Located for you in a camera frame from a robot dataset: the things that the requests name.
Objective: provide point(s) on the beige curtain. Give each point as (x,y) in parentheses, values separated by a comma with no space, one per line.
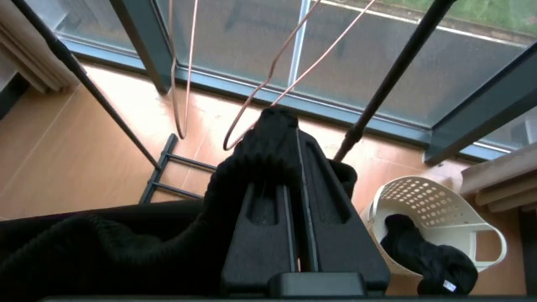
(503,184)
(29,54)

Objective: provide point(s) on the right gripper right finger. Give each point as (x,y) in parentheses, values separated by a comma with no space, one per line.
(344,260)

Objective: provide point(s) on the white laundry basket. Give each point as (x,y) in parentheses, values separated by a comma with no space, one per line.
(432,201)

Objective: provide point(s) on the black clothes rack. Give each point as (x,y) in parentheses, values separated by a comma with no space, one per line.
(394,75)

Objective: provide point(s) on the black garment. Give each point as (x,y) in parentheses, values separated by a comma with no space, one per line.
(126,251)

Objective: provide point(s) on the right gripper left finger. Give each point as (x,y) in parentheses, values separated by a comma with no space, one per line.
(256,256)

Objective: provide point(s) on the window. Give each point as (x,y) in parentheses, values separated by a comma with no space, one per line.
(482,113)

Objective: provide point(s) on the heap of clothes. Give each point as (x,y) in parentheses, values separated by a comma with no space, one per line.
(419,256)

